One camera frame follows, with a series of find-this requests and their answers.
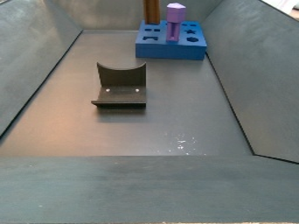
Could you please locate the dark grey block holder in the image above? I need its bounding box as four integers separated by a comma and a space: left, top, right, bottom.
91, 63, 147, 108

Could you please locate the orange arch block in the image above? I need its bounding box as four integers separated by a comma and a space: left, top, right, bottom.
144, 0, 160, 25

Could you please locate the purple pentagon peg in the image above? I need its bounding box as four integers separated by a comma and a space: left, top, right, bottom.
166, 3, 187, 42

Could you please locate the blue shape sorting board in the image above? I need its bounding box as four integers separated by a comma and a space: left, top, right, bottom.
135, 20, 207, 60

